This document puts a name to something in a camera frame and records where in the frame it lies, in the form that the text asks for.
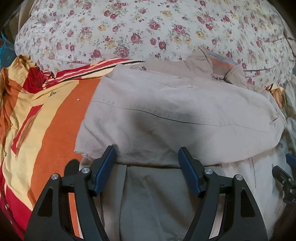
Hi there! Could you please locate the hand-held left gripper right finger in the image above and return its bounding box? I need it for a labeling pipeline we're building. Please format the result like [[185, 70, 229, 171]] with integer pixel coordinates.
[[178, 146, 269, 241]]

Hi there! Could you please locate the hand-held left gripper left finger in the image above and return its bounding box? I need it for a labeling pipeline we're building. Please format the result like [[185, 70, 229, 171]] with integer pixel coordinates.
[[24, 145, 117, 241]]

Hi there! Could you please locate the beige zip jacket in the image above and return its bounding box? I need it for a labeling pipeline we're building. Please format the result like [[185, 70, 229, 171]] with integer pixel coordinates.
[[74, 45, 290, 241]]

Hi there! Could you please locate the orange striped blanket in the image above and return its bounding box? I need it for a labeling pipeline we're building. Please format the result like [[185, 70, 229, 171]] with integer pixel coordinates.
[[0, 54, 147, 240]]

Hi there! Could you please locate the floral quilt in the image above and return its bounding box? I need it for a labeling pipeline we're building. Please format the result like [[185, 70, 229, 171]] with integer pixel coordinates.
[[14, 0, 296, 94]]

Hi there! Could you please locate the teal cloth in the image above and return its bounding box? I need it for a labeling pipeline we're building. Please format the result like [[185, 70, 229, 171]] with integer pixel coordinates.
[[0, 32, 12, 61]]

